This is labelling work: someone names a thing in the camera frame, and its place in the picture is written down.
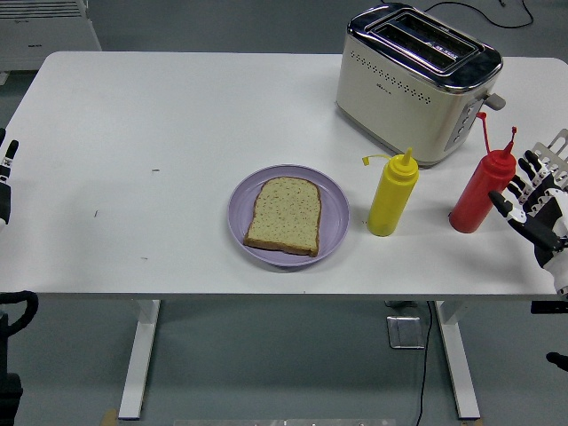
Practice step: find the yellow squeeze bottle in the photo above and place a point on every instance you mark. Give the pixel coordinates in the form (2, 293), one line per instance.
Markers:
(390, 199)

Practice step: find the white table leg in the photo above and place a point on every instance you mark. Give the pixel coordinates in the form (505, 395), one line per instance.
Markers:
(139, 355)
(457, 355)

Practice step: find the slice of bread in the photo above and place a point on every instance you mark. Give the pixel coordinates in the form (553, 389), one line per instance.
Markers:
(284, 217)

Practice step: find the silver perforated metal rack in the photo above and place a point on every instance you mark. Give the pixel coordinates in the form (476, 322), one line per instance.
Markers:
(560, 142)

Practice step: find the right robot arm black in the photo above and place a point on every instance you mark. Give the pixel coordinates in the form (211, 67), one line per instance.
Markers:
(558, 360)

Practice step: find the silver floor socket plate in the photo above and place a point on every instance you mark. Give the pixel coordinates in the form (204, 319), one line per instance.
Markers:
(404, 333)

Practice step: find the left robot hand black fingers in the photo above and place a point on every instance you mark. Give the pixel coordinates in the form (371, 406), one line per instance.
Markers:
(4, 199)

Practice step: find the purple round plate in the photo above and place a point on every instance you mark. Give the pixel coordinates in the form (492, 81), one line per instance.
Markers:
(333, 213)

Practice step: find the cream and chrome toaster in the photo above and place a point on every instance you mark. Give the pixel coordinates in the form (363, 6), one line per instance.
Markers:
(390, 111)

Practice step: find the black box under table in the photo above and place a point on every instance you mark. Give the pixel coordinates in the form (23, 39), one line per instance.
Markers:
(550, 307)

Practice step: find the white floor appliance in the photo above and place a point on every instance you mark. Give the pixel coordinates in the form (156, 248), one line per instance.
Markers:
(44, 31)

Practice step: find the red squeeze bottle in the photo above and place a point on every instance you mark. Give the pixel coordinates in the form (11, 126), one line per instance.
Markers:
(475, 199)

